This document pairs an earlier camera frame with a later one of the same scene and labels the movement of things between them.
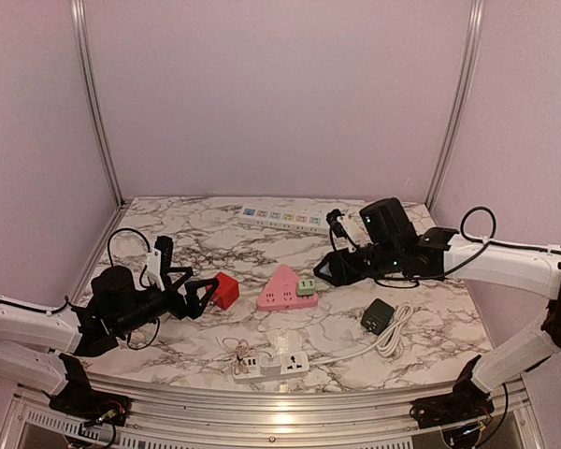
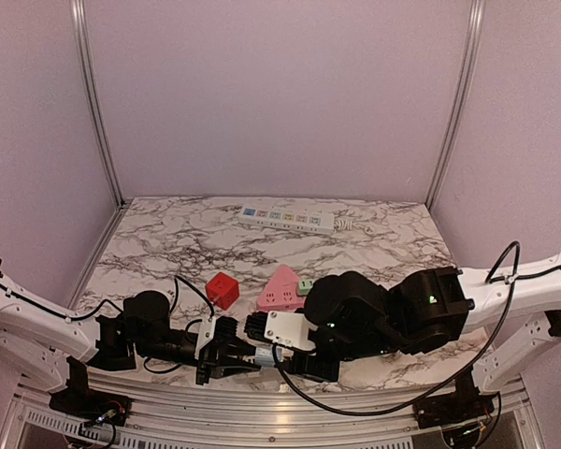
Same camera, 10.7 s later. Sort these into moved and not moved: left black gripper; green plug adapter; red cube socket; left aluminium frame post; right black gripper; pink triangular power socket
Moved: left black gripper; right black gripper
Not moved: green plug adapter; left aluminium frame post; pink triangular power socket; red cube socket
